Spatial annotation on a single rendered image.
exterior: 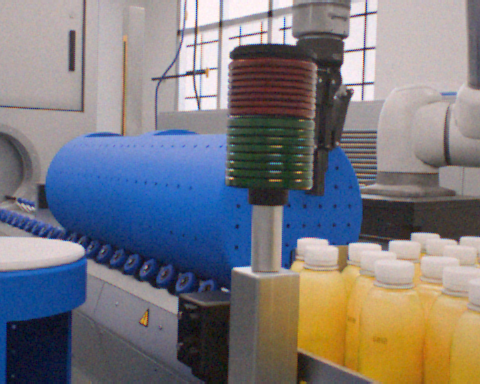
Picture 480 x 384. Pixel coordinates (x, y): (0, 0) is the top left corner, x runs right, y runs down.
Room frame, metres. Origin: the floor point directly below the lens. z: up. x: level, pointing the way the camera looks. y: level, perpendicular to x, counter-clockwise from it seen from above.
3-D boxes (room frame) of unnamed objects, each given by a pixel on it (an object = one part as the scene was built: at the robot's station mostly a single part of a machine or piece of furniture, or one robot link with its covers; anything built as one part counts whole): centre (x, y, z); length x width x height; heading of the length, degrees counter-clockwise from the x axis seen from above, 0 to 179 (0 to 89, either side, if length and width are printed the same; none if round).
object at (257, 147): (0.49, -0.02, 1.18); 0.06 x 0.06 x 0.05
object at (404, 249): (0.86, -0.21, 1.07); 0.04 x 0.04 x 0.02
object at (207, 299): (0.86, 0.02, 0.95); 0.10 x 0.07 x 0.10; 122
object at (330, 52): (1.05, -0.12, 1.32); 0.08 x 0.07 x 0.09; 122
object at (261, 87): (0.49, -0.02, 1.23); 0.06 x 0.06 x 0.04
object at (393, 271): (0.68, -0.16, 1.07); 0.04 x 0.04 x 0.02
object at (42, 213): (2.13, 0.59, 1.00); 0.10 x 0.04 x 0.15; 122
